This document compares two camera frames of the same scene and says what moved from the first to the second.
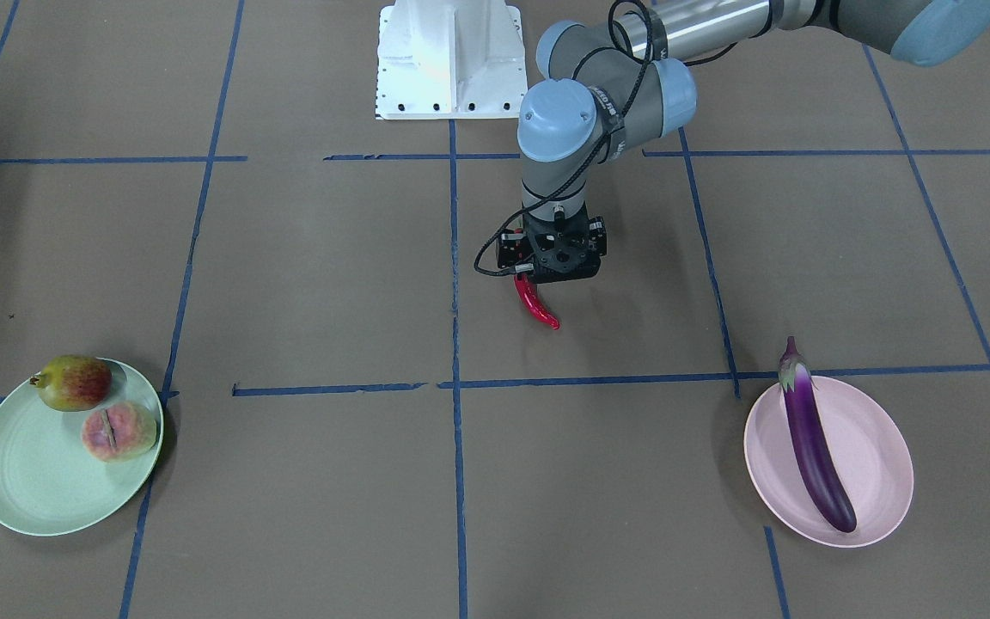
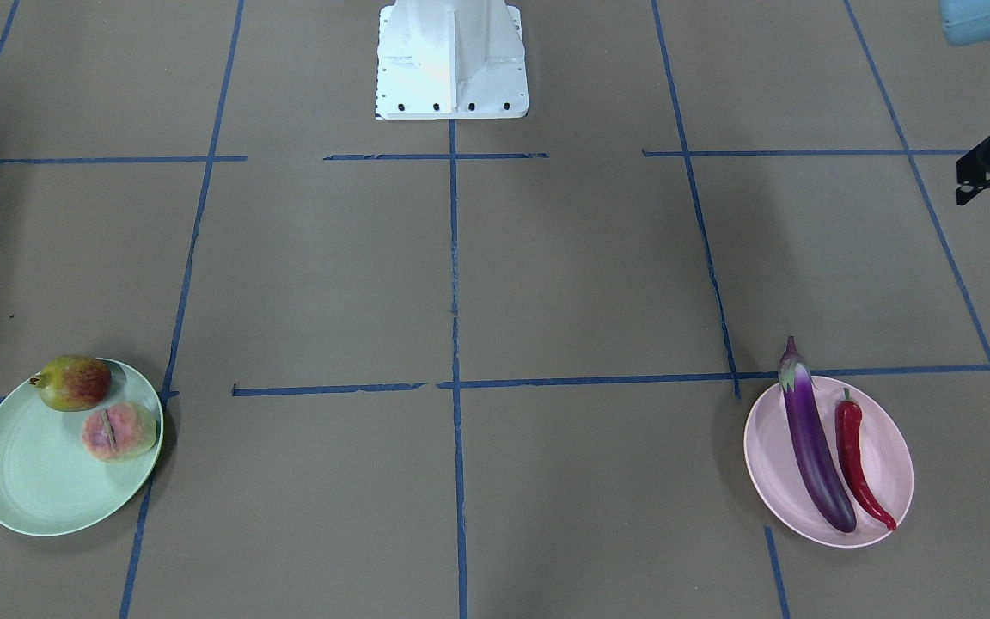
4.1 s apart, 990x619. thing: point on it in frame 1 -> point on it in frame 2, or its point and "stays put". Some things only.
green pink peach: x=119 y=432 stays put
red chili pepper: x=528 y=289 -> x=848 y=416
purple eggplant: x=821 y=467 stays put
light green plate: x=34 y=471 stays put
